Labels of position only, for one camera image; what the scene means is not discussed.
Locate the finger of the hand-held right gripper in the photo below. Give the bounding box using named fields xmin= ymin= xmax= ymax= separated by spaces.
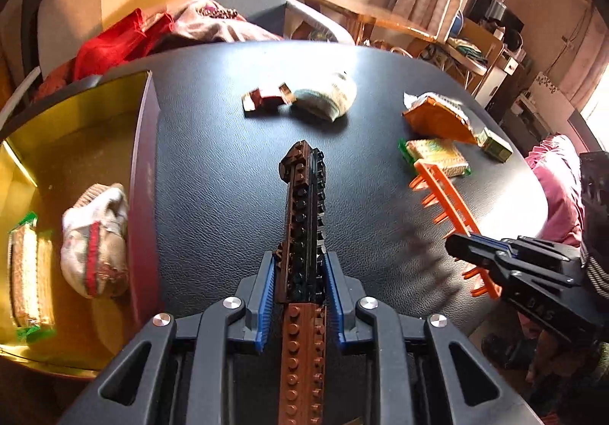
xmin=445 ymin=234 xmax=585 ymax=274
xmin=495 ymin=258 xmax=601 ymax=346

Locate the orange plastic comb rack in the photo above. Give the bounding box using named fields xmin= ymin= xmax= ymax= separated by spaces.
xmin=408 ymin=161 xmax=503 ymax=300

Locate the red cloth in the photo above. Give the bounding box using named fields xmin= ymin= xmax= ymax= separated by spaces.
xmin=72 ymin=8 xmax=175 ymax=82

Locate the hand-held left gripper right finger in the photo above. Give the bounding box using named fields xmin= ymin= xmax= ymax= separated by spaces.
xmin=325 ymin=252 xmax=542 ymax=425

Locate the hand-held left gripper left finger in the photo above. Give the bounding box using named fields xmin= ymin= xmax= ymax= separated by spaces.
xmin=57 ymin=251 xmax=277 ymax=425

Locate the small brown toy brick piece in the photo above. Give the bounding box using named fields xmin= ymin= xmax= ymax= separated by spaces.
xmin=241 ymin=83 xmax=298 ymax=113

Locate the wooden side table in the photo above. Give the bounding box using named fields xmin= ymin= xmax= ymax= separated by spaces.
xmin=301 ymin=0 xmax=444 ymax=46

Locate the gold tray with dark red rim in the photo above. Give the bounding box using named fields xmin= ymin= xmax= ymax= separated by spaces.
xmin=0 ymin=70 xmax=161 ymax=379

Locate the green-edged cracker packet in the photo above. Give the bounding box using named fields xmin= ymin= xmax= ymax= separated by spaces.
xmin=398 ymin=138 xmax=475 ymax=179
xmin=6 ymin=212 xmax=57 ymax=343

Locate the pink and beige clothing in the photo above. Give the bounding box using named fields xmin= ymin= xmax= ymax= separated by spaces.
xmin=157 ymin=0 xmax=284 ymax=45

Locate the white cabinet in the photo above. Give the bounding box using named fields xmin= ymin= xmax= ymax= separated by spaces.
xmin=475 ymin=43 xmax=525 ymax=108

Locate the small green box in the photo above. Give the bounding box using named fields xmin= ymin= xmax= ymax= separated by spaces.
xmin=477 ymin=127 xmax=514 ymax=163

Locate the white sock with red stripe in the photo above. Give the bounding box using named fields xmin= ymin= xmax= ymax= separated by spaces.
xmin=61 ymin=183 xmax=131 ymax=300

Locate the black chair back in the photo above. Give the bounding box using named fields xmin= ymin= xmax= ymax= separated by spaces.
xmin=21 ymin=0 xmax=51 ymax=90

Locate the orange snack bag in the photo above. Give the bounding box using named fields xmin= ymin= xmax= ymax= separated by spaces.
xmin=402 ymin=91 xmax=479 ymax=146

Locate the brown and black toy brick bar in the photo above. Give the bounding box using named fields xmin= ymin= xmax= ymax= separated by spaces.
xmin=277 ymin=140 xmax=330 ymax=425

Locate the white and pale green sock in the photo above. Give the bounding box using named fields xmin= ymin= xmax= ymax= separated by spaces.
xmin=290 ymin=71 xmax=358 ymax=123

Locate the pink blanket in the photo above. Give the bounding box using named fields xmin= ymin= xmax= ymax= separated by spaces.
xmin=525 ymin=134 xmax=585 ymax=246

